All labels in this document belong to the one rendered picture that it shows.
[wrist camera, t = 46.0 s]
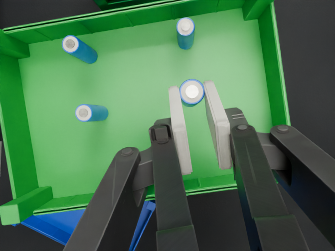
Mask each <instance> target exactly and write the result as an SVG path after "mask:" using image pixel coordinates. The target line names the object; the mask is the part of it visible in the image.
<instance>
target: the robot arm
mask: <svg viewBox="0 0 335 251"><path fill-rule="evenodd" d="M203 86H204V92H205V94H204V98H205V107H206V116H207V121H208V125H209V129H210V133H211V137H212V141H213V145H214V149H215V153H216V157H217V161H218V165H219V168H221V170H224V169H231V167H233V171H234V180H236V184H237V189H238V194H239V198H240V203H241V208H242V213H243V217H244V222H245V227H246V232H247V236H248V241H249V246H250V250H251V251H310V250H309V247H308V245H307V243H306V240H305V238H304V236H303V233H302V231H301V228H300V226H299V224H298V221H297V219H296V217H295V215H293V214H291V215H289V212H288V210H287V207H286V205H285V202H284V200H283V197H282V195H281V192H280V190H279V187H278V185H277V182H276V180H277V181H278V182H279V183H280V184H281V186H282V187H283V188H284V189H285V190H286V192H287V193H288V194H289V195H290V196H291V197H292V199H293V200H294V201H295V202H296V203H297V205H298V206H299V207H300V208H301V209H302V211H303V212H304V213H305V214H306V215H307V216H308V218H309V219H310V220H311V221H312V222H313V224H314V225H315V226H316V227H317V228H318V229H319V231H320V232H321V233H322V234H323V235H324V237H325V238H326V239H327V240H328V241H329V243H330V244H331V245H332V246H333V247H334V249H335V159H334V158H332V157H331V156H330V155H328V154H327V153H326V152H325V151H323V150H322V149H321V148H320V147H318V146H317V145H316V144H314V143H313V142H312V141H311V140H309V139H308V138H307V137H306V136H304V135H303V134H302V133H300V132H299V131H298V130H297V129H295V128H294V127H292V126H290V125H276V126H273V127H272V128H270V133H263V132H257V131H256V130H255V128H254V127H253V126H251V125H249V124H248V122H247V120H246V118H245V116H244V114H243V112H242V110H241V109H239V108H237V107H235V108H228V109H224V108H223V105H222V102H221V100H220V97H219V95H218V92H217V89H216V87H215V84H214V82H213V81H212V80H209V81H204V83H203ZM168 93H169V104H170V115H171V118H165V119H158V120H156V121H155V122H154V125H153V126H151V127H150V128H149V135H150V140H151V146H150V147H149V148H147V149H145V150H143V151H139V150H138V148H136V147H125V148H122V149H121V150H119V151H118V152H117V153H116V155H115V156H114V158H113V160H112V162H111V164H110V166H109V167H108V169H107V171H106V173H105V175H104V176H103V178H102V180H101V182H100V184H99V186H98V187H97V189H96V191H95V193H94V195H93V196H92V198H91V200H90V202H89V204H88V206H87V207H86V209H85V211H84V213H83V215H82V217H81V218H80V220H79V222H78V224H77V226H76V227H75V229H74V231H73V233H72V235H71V237H70V238H69V240H68V242H67V244H66V246H65V247H64V249H63V251H129V248H130V245H131V242H132V239H133V236H134V233H135V229H136V226H137V223H138V220H139V217H140V214H141V211H142V208H143V204H144V201H145V198H146V195H147V192H148V186H150V185H153V184H154V187H155V201H156V214H157V228H158V231H156V240H157V251H199V248H198V243H197V239H196V234H195V230H194V226H193V224H192V219H191V215H190V210H189V206H188V201H187V196H186V192H185V187H184V183H183V178H182V175H187V174H191V172H192V165H191V159H190V152H189V145H188V138H187V132H186V126H185V120H184V115H183V109H182V104H181V98H180V93H179V87H177V85H176V86H170V87H169V89H168ZM275 179H276V180H275Z"/></svg>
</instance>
